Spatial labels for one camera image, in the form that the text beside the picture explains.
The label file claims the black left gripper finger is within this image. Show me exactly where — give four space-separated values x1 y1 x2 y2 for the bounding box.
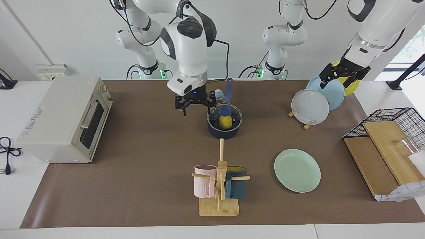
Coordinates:
344 71 364 89
319 65 336 89

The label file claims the yellow potato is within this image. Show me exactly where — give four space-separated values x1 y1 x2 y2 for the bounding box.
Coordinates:
219 115 233 130

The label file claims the glass lid blue knob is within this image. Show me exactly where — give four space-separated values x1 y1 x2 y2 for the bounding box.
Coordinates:
207 103 243 132

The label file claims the yellow plate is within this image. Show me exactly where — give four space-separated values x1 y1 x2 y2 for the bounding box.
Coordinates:
332 61 360 97

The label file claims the light blue plate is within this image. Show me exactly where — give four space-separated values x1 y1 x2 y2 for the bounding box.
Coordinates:
306 76 345 111

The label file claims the grey plate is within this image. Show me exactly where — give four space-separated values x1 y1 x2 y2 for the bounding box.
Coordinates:
291 89 330 126

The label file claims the wooden plate rack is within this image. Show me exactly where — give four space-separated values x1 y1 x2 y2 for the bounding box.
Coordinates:
288 111 314 130

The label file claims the pale green plate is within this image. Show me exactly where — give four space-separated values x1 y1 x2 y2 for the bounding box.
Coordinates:
274 149 321 193

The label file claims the black stand pole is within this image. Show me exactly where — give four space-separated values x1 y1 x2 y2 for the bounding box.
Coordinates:
386 54 425 90

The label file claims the pink mug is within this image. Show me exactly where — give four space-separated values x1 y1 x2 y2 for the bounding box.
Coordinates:
194 165 218 199

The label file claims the brown table mat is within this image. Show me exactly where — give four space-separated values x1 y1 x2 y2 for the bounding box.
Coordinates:
20 80 425 229

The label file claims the clear drinking glass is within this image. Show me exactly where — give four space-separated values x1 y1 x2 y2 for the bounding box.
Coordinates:
395 136 424 156

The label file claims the dark teal mug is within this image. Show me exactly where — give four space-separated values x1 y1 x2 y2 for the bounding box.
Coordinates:
225 166 248 200

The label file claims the white cup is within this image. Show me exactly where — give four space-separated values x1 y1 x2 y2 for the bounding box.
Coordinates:
408 151 425 177

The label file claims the wooden mug tree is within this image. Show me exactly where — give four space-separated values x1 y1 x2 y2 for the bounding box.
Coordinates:
192 139 250 217

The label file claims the white patterned cloth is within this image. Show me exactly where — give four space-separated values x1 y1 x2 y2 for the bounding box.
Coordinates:
375 181 425 202

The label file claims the beige toaster oven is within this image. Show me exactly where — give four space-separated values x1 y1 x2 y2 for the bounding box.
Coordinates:
16 77 113 163

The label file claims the black pot purple handle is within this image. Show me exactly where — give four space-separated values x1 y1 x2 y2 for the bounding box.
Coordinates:
207 78 243 140

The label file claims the black base cable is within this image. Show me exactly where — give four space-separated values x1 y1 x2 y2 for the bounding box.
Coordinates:
239 50 270 79
126 64 140 80

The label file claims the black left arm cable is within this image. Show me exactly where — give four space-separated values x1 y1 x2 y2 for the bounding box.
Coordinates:
304 0 339 20

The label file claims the wooden shelf with wire basket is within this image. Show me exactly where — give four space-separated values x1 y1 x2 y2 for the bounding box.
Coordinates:
343 107 425 202

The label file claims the white wall power outlet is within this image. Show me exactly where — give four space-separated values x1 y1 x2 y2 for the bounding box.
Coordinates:
36 64 72 81

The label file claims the black power cord with plug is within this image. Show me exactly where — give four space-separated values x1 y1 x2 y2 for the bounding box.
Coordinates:
0 136 22 176

